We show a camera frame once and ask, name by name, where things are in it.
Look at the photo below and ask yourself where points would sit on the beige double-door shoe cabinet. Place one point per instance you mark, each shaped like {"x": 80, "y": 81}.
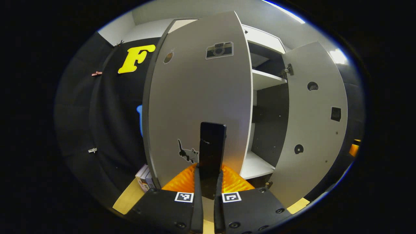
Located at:
{"x": 269, "y": 130}

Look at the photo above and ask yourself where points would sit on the white cloth clip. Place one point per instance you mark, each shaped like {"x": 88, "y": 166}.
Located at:
{"x": 92, "y": 150}

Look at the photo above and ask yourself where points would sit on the small ceiling light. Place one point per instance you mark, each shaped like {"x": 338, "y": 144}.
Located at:
{"x": 338, "y": 57}

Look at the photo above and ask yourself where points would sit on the white cabinet shelf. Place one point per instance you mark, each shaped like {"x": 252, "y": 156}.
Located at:
{"x": 263, "y": 79}
{"x": 256, "y": 165}

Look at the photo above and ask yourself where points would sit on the black cloth clip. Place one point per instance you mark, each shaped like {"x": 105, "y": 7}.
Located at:
{"x": 119, "y": 43}

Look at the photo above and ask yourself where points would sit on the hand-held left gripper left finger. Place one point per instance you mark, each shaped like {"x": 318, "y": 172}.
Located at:
{"x": 162, "y": 211}

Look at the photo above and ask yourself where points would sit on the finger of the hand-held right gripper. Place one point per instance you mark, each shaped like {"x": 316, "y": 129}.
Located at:
{"x": 354, "y": 149}

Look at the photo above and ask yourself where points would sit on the white cabinet bottom shelf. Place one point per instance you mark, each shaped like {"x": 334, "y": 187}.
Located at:
{"x": 256, "y": 165}

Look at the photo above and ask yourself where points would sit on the beige cabinet door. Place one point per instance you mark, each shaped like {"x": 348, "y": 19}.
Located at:
{"x": 312, "y": 130}
{"x": 195, "y": 91}

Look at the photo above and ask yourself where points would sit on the small white boxes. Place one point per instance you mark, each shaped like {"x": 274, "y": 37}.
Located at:
{"x": 144, "y": 178}

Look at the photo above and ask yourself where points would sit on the metal door hinge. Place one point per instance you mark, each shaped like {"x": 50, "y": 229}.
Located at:
{"x": 288, "y": 70}

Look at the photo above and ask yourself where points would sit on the beige cabinet drawer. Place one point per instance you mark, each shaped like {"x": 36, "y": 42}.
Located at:
{"x": 263, "y": 37}

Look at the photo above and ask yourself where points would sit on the pink cloth clip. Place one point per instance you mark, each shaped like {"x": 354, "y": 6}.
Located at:
{"x": 96, "y": 73}

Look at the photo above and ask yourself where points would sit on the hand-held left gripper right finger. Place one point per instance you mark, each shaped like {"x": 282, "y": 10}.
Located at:
{"x": 253, "y": 211}

